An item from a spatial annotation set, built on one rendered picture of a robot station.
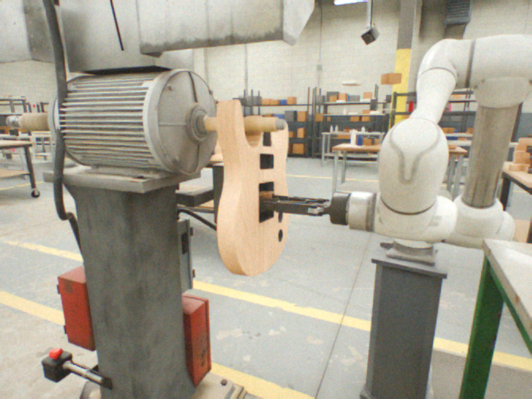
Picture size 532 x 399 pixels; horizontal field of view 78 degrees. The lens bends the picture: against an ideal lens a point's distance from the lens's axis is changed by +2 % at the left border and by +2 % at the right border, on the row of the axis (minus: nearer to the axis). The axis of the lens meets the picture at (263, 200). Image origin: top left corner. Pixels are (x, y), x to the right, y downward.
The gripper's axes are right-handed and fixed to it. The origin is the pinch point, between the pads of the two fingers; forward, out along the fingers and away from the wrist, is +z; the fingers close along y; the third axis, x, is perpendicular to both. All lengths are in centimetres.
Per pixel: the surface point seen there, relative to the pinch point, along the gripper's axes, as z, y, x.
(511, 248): -58, 26, -10
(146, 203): 32.8, -8.2, -2.6
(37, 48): 53, -22, 35
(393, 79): -8, 355, 107
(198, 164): 17.1, -6.6, 8.9
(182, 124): 16.5, -13.9, 18.1
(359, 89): 132, 1074, 240
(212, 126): 11.5, -9.0, 18.2
